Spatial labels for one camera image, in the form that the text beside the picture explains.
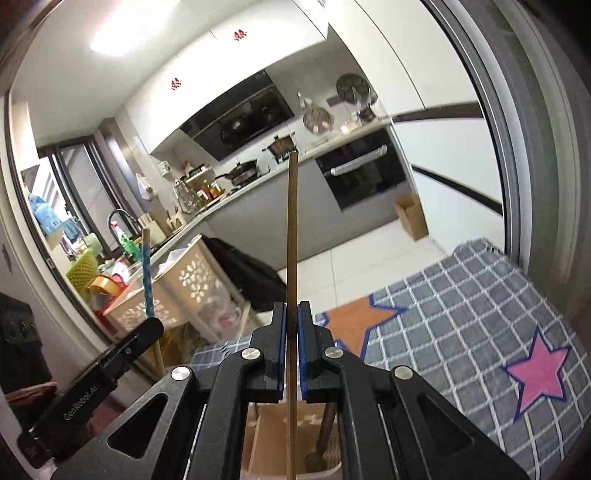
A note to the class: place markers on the white refrigerator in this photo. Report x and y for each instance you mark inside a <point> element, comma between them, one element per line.
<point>424,87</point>

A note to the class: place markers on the grey checked tablecloth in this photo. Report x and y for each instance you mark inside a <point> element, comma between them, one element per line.
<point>476,328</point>

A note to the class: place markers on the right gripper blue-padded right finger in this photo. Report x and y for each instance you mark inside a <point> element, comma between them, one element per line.
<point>392,424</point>

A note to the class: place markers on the kitchen faucet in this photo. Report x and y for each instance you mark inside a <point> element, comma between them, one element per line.
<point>122,222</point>

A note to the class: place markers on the cardboard box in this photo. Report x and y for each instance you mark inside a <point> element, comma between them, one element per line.
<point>411,214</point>

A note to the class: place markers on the wooden chopstick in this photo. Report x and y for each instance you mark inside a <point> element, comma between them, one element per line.
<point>291,368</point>

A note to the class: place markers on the black wok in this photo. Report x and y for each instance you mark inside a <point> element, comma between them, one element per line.
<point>242,173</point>

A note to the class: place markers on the brown cooking pot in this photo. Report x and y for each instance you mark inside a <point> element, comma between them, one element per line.
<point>281,147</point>

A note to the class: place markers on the black hanging bag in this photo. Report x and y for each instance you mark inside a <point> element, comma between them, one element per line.
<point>255,280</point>

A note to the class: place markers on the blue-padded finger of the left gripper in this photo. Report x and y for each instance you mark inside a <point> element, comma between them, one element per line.
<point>119,358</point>

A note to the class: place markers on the blue patterned chopstick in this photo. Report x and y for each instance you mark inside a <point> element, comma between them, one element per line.
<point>148,297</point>

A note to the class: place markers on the person's left hand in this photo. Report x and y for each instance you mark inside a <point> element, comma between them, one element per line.
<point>34,396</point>

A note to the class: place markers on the beige plastic storage cart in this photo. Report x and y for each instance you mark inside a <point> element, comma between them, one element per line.
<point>193,289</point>

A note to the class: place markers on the black built-in oven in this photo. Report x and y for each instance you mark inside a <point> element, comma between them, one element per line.
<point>364,168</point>

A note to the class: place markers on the black range hood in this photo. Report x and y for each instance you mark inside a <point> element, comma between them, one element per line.
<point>241,114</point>

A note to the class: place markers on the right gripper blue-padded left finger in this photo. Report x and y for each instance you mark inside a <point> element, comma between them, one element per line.
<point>190,426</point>

